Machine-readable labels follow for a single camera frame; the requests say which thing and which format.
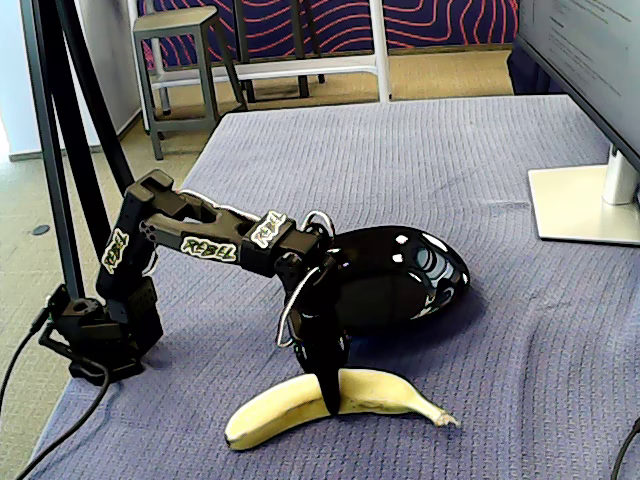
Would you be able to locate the yellow banana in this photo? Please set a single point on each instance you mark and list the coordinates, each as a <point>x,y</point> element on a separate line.
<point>270,410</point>

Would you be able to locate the blue-grey woven cloth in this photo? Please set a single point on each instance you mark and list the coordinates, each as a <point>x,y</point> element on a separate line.
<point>350,165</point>

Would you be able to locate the black glossy bowl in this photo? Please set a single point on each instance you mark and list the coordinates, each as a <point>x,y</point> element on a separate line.
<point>400,290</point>

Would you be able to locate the dark chair legs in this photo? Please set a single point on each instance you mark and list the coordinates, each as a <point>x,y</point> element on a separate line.
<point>301,50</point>

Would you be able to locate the black floor disc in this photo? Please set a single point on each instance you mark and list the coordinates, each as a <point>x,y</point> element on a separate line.
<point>40,230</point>

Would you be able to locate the black tripod stand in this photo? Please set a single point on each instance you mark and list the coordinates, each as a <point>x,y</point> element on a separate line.
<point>55,150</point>

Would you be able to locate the purple panel with red lines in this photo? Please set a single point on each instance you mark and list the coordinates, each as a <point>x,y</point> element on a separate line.
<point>450,25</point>

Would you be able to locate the grey metal stool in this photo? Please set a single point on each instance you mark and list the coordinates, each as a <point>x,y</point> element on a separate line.
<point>175,22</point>

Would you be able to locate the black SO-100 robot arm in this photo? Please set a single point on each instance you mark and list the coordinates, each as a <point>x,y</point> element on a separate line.
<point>165,205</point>

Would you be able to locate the computer monitor with silver stand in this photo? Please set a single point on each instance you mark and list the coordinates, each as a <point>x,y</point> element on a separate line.
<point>575,45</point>

